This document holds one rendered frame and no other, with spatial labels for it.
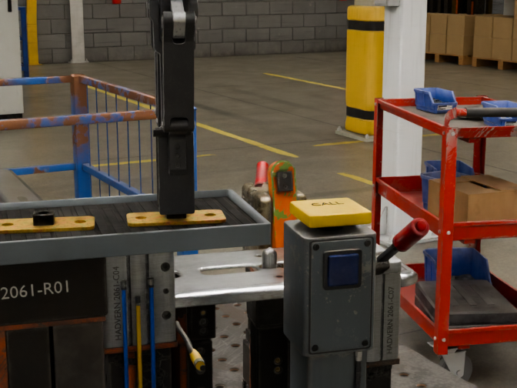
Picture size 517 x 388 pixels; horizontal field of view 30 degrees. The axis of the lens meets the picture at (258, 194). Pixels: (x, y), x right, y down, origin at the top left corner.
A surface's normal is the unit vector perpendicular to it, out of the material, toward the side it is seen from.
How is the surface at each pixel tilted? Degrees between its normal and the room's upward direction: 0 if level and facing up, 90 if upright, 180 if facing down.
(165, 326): 90
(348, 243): 90
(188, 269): 0
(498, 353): 0
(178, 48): 98
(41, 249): 90
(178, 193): 90
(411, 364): 0
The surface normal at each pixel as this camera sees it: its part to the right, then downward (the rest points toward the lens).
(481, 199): 0.34, 0.21
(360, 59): -0.88, 0.11
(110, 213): 0.00, -0.97
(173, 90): 0.17, 0.36
